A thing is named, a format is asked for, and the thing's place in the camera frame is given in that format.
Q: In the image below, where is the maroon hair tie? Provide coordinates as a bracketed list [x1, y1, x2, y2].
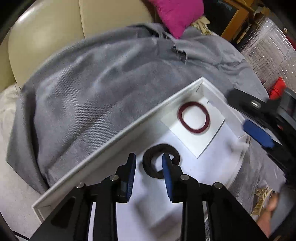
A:
[177, 101, 211, 134]

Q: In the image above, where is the black fabric hair tie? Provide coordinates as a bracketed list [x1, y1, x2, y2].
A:
[142, 143, 180, 179]

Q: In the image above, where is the white jewelry box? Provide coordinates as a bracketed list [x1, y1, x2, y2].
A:
[33, 78, 250, 240]

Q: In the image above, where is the person's left hand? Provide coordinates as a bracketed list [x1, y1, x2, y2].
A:
[256, 191, 279, 237]

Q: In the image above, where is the cream hair claw clip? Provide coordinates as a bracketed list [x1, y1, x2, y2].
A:
[251, 186, 274, 216]

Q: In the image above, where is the red cushion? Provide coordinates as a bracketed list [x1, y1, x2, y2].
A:
[269, 77, 287, 100]

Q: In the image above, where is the silver foil insulation board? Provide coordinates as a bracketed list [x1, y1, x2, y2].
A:
[239, 18, 295, 92]

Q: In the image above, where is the grey bed blanket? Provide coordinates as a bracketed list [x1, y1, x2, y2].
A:
[5, 22, 287, 214]

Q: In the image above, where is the wooden cabinet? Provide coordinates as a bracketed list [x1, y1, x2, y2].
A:
[203, 0, 255, 41]

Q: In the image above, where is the magenta pillow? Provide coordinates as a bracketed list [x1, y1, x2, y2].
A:
[149, 0, 204, 39]

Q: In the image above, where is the beige leather sofa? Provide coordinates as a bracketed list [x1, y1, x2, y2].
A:
[1, 0, 159, 90]

